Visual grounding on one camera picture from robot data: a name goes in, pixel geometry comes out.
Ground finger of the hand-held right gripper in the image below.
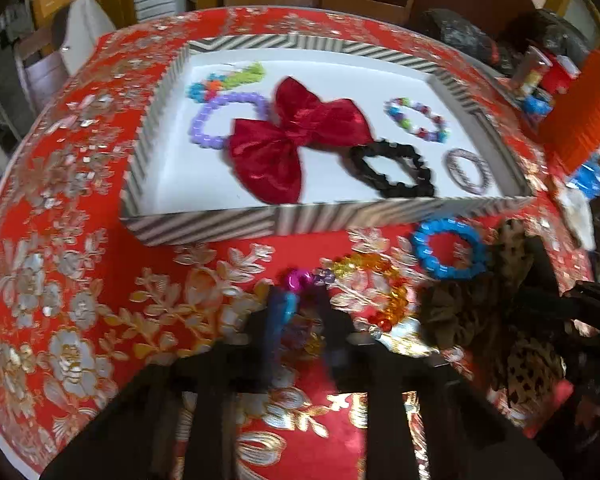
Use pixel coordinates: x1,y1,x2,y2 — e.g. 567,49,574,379
522,237,563,316

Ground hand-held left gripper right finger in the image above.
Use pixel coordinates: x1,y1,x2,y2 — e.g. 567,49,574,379
312,285,563,480

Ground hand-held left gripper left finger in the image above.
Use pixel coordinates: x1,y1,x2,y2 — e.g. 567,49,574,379
40,285,301,480

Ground pink and purple bead bracelet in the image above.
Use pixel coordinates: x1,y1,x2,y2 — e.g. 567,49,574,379
280,266,338,361

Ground leopard print scrunchie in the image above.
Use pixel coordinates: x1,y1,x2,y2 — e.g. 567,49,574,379
490,220,571,411

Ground silver bracelet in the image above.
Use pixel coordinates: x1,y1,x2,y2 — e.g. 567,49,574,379
444,148,496,194

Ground red satin bow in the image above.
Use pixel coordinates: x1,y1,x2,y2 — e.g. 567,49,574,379
228,76,373,206

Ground black scrunchie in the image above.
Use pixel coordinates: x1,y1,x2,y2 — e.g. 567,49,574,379
350,141,437,199

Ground striped cardboard box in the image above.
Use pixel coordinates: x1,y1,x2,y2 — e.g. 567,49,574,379
120,34,536,247

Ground multicolour bead bracelet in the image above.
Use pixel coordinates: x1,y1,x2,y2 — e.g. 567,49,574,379
384,97,451,143

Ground green blue orange bead bracelet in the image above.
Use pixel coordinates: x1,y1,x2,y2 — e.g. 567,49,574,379
187,61,266,103

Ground dark olive scrunchie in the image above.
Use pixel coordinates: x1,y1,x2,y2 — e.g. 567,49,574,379
420,280,501,351

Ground blue plastic packet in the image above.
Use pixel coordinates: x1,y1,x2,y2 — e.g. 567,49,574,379
520,94,552,121

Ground orange plastic basin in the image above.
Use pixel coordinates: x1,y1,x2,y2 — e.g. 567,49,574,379
537,50,600,173

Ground red plastic container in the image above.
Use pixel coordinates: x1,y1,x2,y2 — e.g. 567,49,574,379
545,55,581,93

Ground glass jar with label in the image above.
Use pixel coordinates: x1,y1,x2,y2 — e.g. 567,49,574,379
512,46,553,98

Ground red floral tablecloth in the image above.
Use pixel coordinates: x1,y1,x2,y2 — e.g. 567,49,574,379
0,5,596,480

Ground small black plastic bag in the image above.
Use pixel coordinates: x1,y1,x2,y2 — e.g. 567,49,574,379
525,10,596,56

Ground large black plastic bag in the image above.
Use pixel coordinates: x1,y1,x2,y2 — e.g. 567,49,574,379
420,8,506,68

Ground white cloth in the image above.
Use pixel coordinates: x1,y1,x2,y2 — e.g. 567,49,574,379
60,0,116,76

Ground orange and yellow bead bracelet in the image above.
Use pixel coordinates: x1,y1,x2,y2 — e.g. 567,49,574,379
330,254,412,333

